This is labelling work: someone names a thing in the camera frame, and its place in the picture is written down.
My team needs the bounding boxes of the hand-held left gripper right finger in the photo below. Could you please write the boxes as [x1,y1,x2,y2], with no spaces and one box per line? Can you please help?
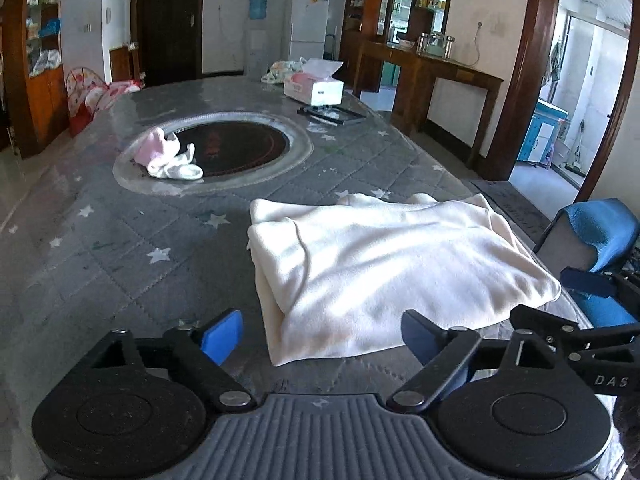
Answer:
[386,308,552,413]

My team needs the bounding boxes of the grey star-patterned table cover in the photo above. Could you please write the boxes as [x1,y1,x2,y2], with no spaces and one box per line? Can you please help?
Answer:
[0,77,618,480]

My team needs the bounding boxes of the grey door mat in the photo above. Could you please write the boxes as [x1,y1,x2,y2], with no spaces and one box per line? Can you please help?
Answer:
[462,177,557,242]

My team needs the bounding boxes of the blue padded chair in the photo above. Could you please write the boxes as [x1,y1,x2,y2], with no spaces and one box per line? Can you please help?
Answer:
[532,198,640,329]

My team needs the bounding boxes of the wooden display cabinet with glass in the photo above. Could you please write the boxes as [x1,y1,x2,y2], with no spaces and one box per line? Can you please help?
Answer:
[342,0,457,97]

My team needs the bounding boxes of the pink and white tissue box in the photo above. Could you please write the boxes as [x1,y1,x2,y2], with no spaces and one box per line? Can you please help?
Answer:
[283,58,345,107]

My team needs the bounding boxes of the dark brown door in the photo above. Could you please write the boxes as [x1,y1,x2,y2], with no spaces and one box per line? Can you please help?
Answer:
[130,0,206,87]

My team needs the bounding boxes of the wooden side table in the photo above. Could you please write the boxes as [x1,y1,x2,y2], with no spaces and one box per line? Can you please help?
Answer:
[352,39,505,172]

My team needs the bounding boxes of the white refrigerator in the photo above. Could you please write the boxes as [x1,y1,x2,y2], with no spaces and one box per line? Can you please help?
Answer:
[287,0,332,69]

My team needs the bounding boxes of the hanging towel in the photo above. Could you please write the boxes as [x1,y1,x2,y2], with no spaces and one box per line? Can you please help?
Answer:
[542,41,563,84]

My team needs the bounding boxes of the water dispenser with blue bottle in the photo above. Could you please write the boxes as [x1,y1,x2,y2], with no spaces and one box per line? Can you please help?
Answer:
[243,0,271,79]

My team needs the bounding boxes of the pink small cloth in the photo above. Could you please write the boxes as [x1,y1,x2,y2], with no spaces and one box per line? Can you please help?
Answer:
[132,127,181,167]

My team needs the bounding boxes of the tall wooden shelf cabinet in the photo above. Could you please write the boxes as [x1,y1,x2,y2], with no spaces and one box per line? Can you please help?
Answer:
[0,0,69,159]

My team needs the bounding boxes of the pile of light clothes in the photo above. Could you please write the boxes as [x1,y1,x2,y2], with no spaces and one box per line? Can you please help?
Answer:
[261,57,307,85]

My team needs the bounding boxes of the low wooden cabinet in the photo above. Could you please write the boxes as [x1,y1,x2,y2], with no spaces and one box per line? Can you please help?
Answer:
[109,42,147,84]

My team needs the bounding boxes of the white socks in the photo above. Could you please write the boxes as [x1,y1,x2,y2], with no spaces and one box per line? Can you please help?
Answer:
[146,143,205,181]

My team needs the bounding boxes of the cream garment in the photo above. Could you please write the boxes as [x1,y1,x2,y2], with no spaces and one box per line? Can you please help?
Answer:
[247,192,562,367]

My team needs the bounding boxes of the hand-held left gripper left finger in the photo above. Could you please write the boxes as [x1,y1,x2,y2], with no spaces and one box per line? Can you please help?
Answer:
[89,308,259,413]

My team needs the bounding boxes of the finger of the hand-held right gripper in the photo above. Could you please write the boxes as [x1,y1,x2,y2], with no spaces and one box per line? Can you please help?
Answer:
[509,304,593,361]
[559,266,640,306]

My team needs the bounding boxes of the round glass cooktop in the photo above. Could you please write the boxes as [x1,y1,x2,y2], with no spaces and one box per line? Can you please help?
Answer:
[112,111,315,197]

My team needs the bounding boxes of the mop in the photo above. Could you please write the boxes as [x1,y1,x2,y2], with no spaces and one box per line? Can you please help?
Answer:
[564,119,587,178]

